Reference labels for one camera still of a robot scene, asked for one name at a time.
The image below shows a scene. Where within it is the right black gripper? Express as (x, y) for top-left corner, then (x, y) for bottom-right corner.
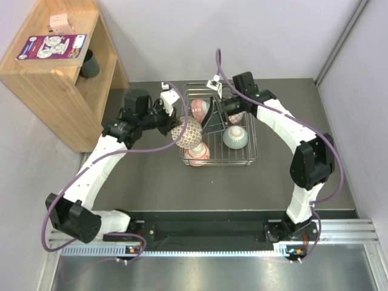
(201, 95), (245, 136)

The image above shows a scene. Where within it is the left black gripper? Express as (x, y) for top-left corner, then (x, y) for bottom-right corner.
(138, 99), (182, 136)

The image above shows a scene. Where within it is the red daisy patterned bowl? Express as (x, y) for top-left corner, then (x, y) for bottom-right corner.
(190, 99), (210, 123)

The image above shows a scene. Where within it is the beige lattice patterned bowl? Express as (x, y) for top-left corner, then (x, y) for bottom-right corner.
(171, 116), (202, 150)

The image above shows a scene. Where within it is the mint green bowl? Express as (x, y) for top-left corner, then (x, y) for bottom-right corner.
(222, 125), (248, 150)

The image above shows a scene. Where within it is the metal wire dish rack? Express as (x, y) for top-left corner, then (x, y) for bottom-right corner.
(181, 82), (258, 166)

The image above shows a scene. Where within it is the red floral bowl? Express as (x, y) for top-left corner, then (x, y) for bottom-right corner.
(184, 142), (210, 167)

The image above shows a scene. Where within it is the white red patterned bowl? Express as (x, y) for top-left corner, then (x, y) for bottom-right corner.
(229, 112), (244, 124)

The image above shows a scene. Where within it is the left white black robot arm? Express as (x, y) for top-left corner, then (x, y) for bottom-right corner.
(41, 82), (189, 251)

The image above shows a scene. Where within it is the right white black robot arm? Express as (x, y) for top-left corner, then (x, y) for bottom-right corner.
(202, 72), (335, 243)

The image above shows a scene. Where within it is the dark grey cup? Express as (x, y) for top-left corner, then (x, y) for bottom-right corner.
(79, 49), (100, 78)

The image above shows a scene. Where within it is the wooden shelf unit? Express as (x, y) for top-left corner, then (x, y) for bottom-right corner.
(1, 1), (129, 152)

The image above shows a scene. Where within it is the purple book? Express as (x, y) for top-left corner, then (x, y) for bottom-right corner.
(15, 34), (90, 67)

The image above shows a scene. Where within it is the pink power adapter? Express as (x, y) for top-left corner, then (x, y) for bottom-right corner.
(47, 13), (74, 35)

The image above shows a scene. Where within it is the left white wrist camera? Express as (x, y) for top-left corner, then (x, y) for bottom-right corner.
(159, 82), (179, 116)

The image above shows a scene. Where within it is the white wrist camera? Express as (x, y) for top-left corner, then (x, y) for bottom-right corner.
(206, 75), (222, 98)
(159, 82), (179, 116)

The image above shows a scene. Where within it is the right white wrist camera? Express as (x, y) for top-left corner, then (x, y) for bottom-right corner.
(206, 75), (222, 98)

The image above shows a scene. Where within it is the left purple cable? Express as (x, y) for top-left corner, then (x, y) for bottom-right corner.
(41, 81), (189, 264)

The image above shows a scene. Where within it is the purple cable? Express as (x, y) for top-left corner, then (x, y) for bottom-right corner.
(41, 81), (189, 264)
(215, 48), (345, 263)

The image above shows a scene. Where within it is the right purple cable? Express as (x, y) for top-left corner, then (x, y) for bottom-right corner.
(215, 48), (345, 263)

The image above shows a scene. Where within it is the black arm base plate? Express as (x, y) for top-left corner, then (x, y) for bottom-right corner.
(102, 220), (319, 243)

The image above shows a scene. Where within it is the aluminium rail frame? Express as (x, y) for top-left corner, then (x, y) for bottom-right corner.
(38, 210), (387, 290)

